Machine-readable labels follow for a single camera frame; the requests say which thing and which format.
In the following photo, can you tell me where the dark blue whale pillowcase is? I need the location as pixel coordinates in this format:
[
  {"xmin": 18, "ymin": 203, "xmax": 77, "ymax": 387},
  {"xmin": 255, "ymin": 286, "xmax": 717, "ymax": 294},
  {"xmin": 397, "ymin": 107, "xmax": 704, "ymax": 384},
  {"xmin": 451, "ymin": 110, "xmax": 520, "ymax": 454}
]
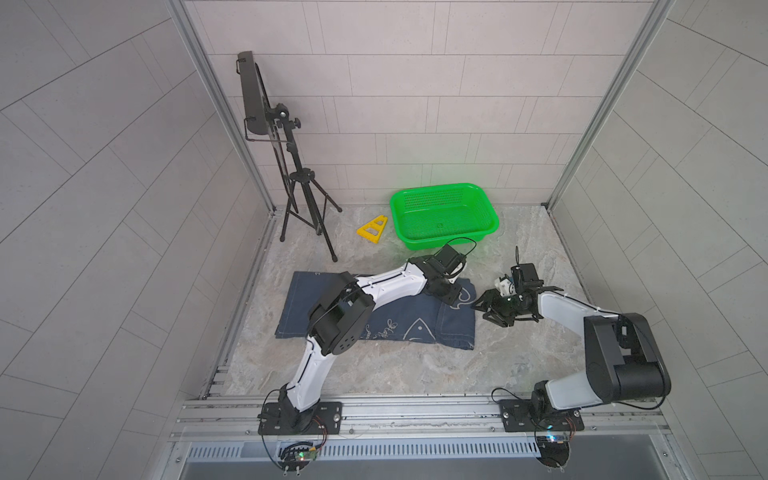
[{"xmin": 275, "ymin": 271, "xmax": 477, "ymax": 350}]

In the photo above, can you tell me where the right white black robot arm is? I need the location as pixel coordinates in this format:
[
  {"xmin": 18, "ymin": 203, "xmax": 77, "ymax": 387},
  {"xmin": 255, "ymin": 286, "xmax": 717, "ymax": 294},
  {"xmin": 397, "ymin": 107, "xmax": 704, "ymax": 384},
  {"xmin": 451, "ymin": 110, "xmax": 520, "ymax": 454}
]
[{"xmin": 472, "ymin": 286, "xmax": 672, "ymax": 421}]

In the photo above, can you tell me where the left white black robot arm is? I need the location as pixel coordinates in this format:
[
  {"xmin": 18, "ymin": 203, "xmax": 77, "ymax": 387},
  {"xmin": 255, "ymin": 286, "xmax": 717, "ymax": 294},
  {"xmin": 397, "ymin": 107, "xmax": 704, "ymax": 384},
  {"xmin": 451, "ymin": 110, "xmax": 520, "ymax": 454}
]
[{"xmin": 278, "ymin": 245, "xmax": 466, "ymax": 423}]

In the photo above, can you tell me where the green plastic basket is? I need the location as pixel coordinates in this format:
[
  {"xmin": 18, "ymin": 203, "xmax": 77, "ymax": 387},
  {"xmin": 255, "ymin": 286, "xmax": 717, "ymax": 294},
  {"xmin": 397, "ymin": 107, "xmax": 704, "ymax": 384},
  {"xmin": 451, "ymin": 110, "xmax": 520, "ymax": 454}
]
[{"xmin": 390, "ymin": 183, "xmax": 500, "ymax": 251}]

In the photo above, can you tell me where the yellow triangular plastic piece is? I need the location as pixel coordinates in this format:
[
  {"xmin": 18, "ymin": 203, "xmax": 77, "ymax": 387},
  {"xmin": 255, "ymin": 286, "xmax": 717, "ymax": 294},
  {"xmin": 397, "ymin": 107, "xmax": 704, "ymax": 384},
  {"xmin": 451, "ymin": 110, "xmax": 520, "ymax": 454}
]
[{"xmin": 356, "ymin": 215, "xmax": 388, "ymax": 244}]

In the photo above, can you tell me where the right green circuit board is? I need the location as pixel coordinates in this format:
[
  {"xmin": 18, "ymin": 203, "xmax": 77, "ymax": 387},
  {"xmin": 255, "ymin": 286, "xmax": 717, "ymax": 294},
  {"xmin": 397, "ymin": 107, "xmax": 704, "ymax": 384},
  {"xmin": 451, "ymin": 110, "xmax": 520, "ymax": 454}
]
[{"xmin": 535, "ymin": 434, "xmax": 570, "ymax": 470}]

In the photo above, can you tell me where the green circuit board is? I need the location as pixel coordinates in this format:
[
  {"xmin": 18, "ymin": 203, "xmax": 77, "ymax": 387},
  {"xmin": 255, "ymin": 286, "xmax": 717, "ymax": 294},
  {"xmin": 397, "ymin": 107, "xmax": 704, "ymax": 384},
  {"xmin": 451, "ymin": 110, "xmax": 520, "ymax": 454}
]
[
  {"xmin": 535, "ymin": 434, "xmax": 570, "ymax": 470},
  {"xmin": 278, "ymin": 441, "xmax": 319, "ymax": 475}
]

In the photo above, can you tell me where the black tripod stand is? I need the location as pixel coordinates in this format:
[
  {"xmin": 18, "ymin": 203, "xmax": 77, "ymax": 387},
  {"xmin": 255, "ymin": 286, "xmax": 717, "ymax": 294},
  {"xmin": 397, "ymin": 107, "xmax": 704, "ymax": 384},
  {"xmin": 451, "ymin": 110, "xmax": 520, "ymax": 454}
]
[{"xmin": 243, "ymin": 103, "xmax": 343, "ymax": 262}]

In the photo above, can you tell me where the left green circuit board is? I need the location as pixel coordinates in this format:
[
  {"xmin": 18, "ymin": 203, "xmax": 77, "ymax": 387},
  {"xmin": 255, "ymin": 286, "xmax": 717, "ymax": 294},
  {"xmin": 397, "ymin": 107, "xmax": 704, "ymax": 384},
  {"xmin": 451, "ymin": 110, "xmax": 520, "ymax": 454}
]
[{"xmin": 278, "ymin": 441, "xmax": 319, "ymax": 475}]

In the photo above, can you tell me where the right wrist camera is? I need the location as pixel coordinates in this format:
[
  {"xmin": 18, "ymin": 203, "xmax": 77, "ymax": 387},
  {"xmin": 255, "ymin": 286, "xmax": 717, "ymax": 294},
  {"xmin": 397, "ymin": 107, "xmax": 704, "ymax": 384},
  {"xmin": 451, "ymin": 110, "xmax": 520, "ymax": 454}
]
[{"xmin": 494, "ymin": 263, "xmax": 544, "ymax": 297}]

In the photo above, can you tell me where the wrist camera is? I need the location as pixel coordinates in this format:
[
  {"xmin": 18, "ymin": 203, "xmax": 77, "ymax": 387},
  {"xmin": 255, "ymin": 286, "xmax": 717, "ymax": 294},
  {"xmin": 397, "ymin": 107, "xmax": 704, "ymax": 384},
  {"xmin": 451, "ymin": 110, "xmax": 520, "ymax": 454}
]
[
  {"xmin": 494, "ymin": 263, "xmax": 544, "ymax": 297},
  {"xmin": 434, "ymin": 244, "xmax": 466, "ymax": 278}
]

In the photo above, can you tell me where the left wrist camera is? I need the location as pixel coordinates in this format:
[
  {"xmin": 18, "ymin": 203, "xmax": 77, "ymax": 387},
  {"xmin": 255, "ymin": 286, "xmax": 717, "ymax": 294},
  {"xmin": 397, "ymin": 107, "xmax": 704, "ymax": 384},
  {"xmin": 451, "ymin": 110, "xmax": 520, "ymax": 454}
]
[{"xmin": 434, "ymin": 244, "xmax": 466, "ymax": 278}]

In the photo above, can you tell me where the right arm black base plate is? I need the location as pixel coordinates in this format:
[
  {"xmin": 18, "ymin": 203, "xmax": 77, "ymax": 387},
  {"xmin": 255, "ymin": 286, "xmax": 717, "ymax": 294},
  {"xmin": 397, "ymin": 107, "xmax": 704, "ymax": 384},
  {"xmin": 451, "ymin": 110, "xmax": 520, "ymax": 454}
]
[{"xmin": 495, "ymin": 398, "xmax": 585, "ymax": 434}]

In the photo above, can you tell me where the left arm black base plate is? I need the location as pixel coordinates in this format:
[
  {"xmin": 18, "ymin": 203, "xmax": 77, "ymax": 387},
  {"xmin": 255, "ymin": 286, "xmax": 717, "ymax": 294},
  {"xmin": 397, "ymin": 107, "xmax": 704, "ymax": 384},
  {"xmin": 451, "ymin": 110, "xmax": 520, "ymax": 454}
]
[{"xmin": 258, "ymin": 402, "xmax": 343, "ymax": 436}]

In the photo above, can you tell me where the aluminium rail frame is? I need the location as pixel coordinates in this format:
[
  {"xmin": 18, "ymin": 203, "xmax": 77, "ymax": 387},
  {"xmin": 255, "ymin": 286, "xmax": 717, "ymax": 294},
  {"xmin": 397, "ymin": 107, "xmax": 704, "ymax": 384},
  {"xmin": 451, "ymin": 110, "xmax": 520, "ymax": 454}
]
[{"xmin": 148, "ymin": 393, "xmax": 689, "ymax": 479}]

